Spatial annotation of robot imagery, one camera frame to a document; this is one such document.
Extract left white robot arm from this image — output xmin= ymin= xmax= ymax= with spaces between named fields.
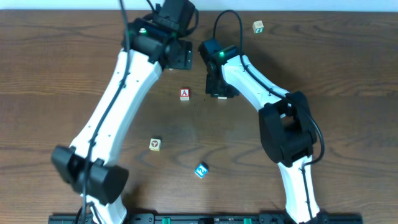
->
xmin=49 ymin=19 xmax=192 ymax=223

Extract brown symbol wooden block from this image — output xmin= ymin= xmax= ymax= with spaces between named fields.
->
xmin=149 ymin=138 xmax=162 ymax=151

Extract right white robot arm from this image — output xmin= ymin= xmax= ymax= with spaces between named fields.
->
xmin=198 ymin=39 xmax=325 ymax=223

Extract green number 4 block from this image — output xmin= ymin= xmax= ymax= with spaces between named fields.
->
xmin=252 ymin=21 xmax=264 ymax=34

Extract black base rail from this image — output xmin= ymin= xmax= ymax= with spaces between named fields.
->
xmin=48 ymin=212 xmax=364 ymax=224

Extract red letter A block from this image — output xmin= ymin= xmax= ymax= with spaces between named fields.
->
xmin=180 ymin=88 xmax=190 ymax=101

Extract blue number 2 block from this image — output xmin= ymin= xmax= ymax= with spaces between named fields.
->
xmin=195 ymin=164 xmax=208 ymax=179

